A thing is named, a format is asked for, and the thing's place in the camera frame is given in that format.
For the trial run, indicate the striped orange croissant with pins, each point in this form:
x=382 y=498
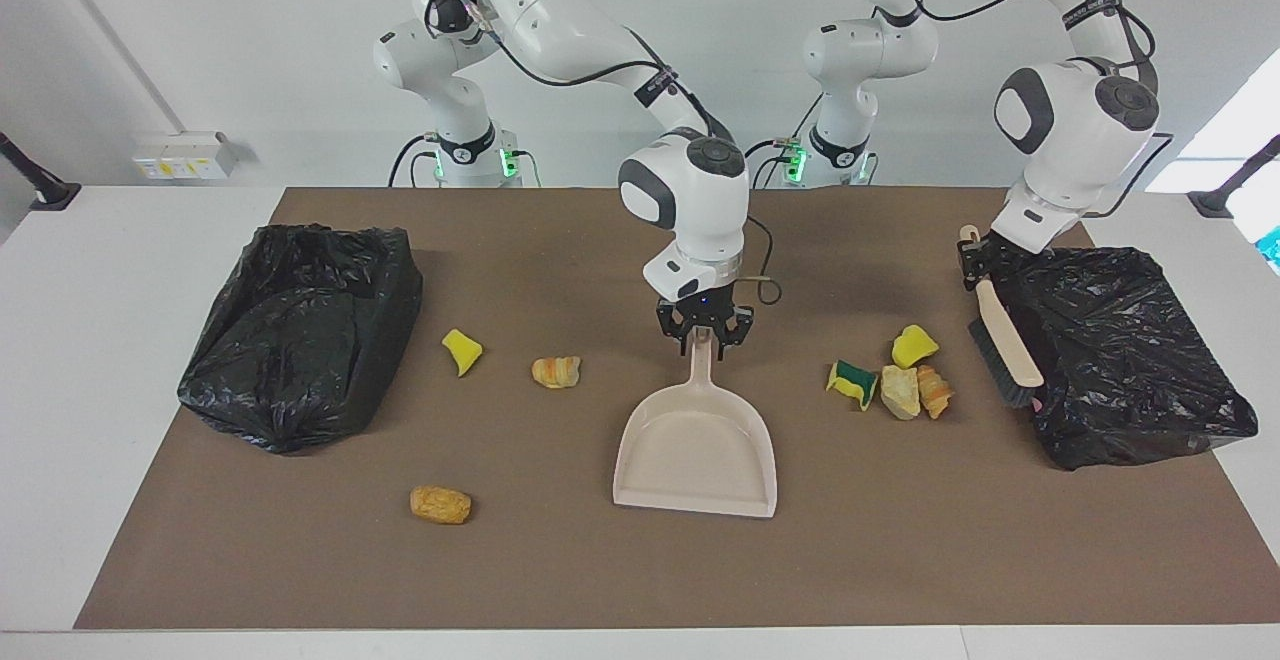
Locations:
x=556 y=372
x=936 y=392

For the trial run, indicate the white wall socket box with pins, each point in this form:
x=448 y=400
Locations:
x=185 y=158

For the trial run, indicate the beige bread chunk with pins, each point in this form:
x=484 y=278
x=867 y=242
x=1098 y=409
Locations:
x=899 y=392

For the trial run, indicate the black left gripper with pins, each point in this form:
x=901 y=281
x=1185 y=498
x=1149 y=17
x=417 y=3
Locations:
x=1003 y=260

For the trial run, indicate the brown table mat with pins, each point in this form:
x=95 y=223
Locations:
x=600 y=570

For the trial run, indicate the open black bag-lined bin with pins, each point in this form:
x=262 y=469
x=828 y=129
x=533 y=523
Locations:
x=300 y=340

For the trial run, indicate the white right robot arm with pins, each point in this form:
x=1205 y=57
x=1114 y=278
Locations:
x=690 y=200

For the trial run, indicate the yellow sponge piece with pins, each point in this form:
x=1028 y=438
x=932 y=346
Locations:
x=462 y=350
x=914 y=346

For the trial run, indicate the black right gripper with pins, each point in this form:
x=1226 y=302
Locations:
x=705 y=305

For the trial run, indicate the black clamp stand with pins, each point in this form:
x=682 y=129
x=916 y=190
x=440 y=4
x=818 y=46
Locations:
x=50 y=192
x=1215 y=202

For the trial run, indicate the teal object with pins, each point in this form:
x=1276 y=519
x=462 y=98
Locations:
x=1273 y=248

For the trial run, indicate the beige brush with black bristles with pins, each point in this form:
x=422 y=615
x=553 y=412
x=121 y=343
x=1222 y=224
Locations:
x=1010 y=340

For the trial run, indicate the green and yellow sponge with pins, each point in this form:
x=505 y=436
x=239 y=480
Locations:
x=852 y=382

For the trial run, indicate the brown bread roll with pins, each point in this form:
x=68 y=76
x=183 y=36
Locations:
x=440 y=505

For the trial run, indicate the black bag-covered bin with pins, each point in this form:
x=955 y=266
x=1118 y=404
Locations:
x=1130 y=360

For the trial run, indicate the beige plastic dustpan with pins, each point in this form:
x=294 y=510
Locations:
x=695 y=450

